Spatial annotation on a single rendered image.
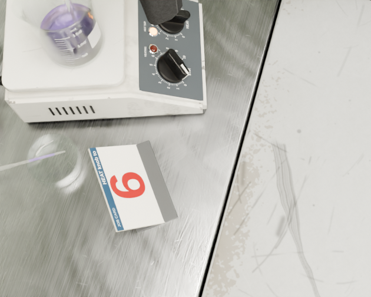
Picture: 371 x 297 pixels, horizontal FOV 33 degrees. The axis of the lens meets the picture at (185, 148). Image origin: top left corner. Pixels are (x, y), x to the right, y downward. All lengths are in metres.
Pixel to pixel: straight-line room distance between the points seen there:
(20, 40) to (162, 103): 0.15
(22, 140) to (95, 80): 0.13
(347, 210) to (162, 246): 0.19
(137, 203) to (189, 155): 0.08
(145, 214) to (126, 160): 0.06
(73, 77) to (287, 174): 0.24
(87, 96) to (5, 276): 0.20
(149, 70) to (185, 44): 0.06
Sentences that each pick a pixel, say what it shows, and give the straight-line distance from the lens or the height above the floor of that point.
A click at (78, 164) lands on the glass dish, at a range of 0.66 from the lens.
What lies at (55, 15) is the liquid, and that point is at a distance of 0.63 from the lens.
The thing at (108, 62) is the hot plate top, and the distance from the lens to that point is 0.62.
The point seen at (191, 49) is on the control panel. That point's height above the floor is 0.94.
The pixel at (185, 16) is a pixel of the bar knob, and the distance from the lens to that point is 0.67.
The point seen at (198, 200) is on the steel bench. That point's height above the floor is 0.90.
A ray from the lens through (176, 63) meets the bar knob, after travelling 0.64.
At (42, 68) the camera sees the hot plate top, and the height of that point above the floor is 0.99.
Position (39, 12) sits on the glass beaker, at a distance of 0.62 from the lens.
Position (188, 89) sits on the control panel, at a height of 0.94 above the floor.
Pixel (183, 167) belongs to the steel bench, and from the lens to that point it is 0.67.
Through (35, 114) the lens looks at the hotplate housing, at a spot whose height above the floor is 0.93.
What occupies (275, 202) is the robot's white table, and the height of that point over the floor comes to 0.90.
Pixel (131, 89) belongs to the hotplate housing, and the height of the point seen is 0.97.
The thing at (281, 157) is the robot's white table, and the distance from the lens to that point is 0.67.
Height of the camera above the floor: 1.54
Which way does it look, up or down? 71 degrees down
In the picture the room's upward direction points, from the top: 10 degrees counter-clockwise
